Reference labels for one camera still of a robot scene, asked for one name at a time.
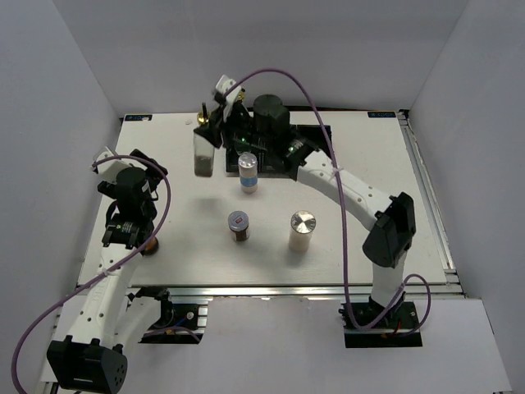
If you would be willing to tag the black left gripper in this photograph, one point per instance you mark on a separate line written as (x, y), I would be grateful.
(107, 188)

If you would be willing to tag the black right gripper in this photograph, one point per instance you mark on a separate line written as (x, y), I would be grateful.
(212, 130)

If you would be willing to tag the glass bottle with brown sauce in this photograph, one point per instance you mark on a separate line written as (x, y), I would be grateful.
(203, 150)

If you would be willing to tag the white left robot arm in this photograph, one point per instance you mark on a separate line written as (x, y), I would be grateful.
(93, 356)

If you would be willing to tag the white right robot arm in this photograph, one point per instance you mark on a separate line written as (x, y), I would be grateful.
(388, 219)

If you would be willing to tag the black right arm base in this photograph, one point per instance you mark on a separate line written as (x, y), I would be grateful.
(396, 330)

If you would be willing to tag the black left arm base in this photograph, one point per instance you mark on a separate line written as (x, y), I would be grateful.
(181, 321)

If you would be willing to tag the blue label spice jar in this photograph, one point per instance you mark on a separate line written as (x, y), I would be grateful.
(248, 172)

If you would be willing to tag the blue logo sticker left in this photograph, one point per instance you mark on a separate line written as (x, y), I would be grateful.
(138, 117)

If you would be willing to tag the blue logo sticker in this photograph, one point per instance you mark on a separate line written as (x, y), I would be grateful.
(138, 117)
(381, 114)

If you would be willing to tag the small brown spice jar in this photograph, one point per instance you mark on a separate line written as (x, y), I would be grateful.
(151, 248)

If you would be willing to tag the black three-compartment organizer tray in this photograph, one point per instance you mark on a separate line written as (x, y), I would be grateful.
(280, 156)

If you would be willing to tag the red lid dark spice jar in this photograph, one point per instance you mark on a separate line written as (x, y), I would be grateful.
(238, 223)

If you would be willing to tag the silver lid pink salt jar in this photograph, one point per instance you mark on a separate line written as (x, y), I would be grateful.
(302, 226)

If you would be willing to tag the blue logo sticker right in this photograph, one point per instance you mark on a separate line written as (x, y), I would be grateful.
(381, 114)

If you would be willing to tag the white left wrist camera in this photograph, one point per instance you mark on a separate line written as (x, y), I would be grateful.
(109, 170)

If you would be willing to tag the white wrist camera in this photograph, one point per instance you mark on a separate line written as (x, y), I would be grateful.
(109, 170)
(226, 90)

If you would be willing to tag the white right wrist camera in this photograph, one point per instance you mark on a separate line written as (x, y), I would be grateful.
(226, 90)

